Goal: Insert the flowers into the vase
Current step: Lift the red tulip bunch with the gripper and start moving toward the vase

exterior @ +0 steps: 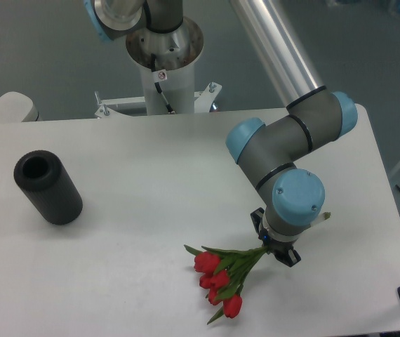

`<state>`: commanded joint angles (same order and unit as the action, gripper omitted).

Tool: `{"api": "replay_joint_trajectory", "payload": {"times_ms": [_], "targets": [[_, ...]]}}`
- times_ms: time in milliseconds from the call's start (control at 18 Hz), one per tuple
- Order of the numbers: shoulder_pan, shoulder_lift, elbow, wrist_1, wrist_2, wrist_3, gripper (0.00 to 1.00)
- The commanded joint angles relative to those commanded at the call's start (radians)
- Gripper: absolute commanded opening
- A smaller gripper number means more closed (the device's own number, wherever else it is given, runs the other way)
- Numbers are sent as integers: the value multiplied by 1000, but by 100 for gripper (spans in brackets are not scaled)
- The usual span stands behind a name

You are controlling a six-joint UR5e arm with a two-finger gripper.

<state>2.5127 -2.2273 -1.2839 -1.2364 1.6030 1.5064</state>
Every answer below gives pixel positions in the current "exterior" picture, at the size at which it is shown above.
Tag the white side table corner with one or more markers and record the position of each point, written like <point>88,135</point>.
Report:
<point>16,108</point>

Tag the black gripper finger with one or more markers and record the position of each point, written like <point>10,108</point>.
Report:
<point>256,217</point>
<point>287,255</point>

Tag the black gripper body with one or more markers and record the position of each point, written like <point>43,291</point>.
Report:
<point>275,240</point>

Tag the red tulip bouquet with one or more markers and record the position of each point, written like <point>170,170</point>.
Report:
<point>223,273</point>

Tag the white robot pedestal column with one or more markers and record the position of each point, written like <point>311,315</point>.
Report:
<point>166,62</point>

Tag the white pedestal base bracket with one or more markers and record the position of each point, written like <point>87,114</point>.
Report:
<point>203,102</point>

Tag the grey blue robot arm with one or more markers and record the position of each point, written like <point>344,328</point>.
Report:
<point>266,153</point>

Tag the black ribbed cylindrical vase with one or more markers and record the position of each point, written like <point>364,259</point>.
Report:
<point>44,180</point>

